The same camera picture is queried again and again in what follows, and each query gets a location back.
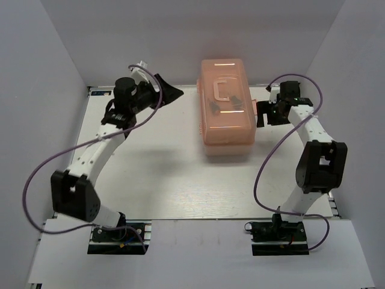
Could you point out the stubby green orange screwdriver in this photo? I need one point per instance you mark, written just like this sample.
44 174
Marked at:
215 108

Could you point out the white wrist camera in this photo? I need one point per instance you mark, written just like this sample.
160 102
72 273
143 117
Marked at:
273 91
137 74

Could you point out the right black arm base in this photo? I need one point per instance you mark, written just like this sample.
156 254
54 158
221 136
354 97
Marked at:
268 239

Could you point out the pink plastic toolbox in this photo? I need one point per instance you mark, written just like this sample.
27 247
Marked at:
232 132

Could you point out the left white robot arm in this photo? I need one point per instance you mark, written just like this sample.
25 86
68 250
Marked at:
73 192

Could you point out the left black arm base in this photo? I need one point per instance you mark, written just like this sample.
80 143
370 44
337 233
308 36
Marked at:
121 242

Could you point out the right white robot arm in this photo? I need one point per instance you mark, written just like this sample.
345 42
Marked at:
322 162

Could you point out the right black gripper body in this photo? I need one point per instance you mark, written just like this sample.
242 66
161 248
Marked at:
277 118

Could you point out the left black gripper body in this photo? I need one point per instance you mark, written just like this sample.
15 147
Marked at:
147 97

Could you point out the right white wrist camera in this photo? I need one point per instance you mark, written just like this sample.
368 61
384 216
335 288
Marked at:
273 91

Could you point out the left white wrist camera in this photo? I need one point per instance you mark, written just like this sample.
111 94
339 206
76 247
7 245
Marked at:
137 74

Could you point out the stubby dark green screwdriver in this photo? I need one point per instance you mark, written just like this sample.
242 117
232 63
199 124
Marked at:
236 102

